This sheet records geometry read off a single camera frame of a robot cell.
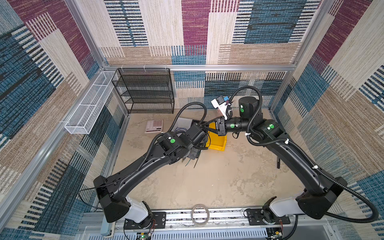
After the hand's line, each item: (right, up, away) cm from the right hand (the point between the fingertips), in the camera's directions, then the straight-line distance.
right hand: (203, 130), depth 61 cm
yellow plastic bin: (+10, -9, +40) cm, 42 cm away
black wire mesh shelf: (-38, +27, +48) cm, 67 cm away
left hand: (-5, -7, +11) cm, 14 cm away
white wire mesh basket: (-56, +4, +9) cm, 56 cm away
